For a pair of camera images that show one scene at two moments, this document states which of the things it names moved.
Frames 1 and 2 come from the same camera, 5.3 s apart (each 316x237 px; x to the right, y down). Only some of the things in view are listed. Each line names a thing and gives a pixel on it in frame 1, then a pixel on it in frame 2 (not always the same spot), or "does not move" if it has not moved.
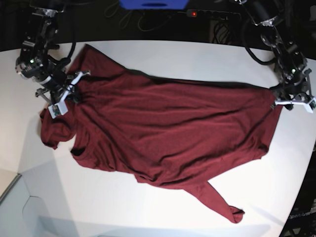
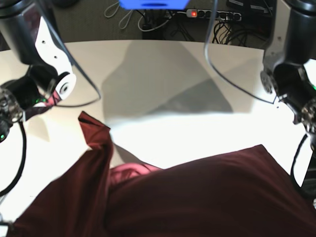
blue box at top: [153, 4] does not move
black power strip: [213, 14] does not move
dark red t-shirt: [176, 134] to [243, 193]
